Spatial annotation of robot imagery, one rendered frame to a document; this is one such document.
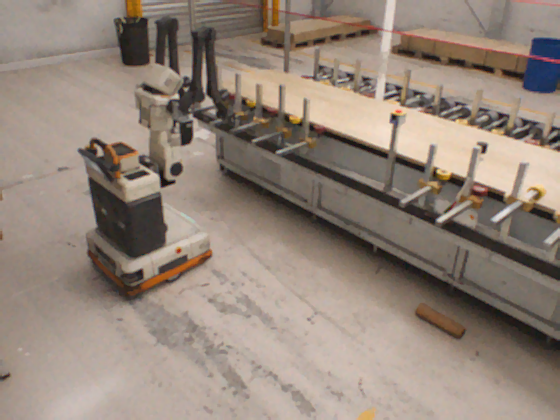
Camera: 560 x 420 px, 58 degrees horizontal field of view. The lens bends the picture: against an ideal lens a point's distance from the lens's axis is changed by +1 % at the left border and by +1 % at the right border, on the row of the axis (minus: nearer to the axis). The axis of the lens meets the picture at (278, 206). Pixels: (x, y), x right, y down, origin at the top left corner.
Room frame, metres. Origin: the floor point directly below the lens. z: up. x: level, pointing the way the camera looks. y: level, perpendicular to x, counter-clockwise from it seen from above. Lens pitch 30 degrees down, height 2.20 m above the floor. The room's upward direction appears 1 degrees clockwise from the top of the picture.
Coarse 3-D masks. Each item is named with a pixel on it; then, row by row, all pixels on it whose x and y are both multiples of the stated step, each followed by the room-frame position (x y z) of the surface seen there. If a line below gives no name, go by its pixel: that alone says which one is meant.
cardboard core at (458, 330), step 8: (424, 304) 2.50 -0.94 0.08; (416, 312) 2.48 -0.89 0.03; (424, 312) 2.45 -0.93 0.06; (432, 312) 2.43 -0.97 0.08; (432, 320) 2.40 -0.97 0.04; (440, 320) 2.37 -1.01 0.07; (448, 320) 2.36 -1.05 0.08; (448, 328) 2.32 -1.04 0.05; (456, 328) 2.30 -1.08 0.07; (464, 328) 2.30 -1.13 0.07; (456, 336) 2.28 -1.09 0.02
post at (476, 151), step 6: (474, 150) 2.50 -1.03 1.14; (480, 150) 2.49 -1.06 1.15; (474, 156) 2.49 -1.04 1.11; (474, 162) 2.49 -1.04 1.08; (468, 168) 2.50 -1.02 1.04; (474, 168) 2.48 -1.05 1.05; (468, 174) 2.50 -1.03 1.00; (474, 174) 2.49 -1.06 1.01; (468, 186) 2.49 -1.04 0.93; (468, 192) 2.48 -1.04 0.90
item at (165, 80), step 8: (152, 64) 3.19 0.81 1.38; (152, 72) 3.13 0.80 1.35; (160, 72) 3.09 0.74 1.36; (168, 72) 3.07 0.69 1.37; (144, 80) 3.13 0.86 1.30; (152, 80) 3.08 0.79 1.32; (160, 80) 3.04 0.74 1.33; (168, 80) 3.07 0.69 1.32; (176, 80) 3.10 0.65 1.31; (160, 88) 3.03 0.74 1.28; (168, 88) 3.06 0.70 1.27; (176, 88) 3.10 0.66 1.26
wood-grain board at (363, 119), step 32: (288, 96) 4.15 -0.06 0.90; (320, 96) 4.17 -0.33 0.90; (352, 96) 4.19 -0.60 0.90; (352, 128) 3.43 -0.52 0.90; (384, 128) 3.44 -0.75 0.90; (416, 128) 3.46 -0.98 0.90; (448, 128) 3.47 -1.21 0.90; (416, 160) 2.91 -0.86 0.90; (448, 160) 2.91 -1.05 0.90; (512, 160) 2.93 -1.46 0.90; (544, 160) 2.94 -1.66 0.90
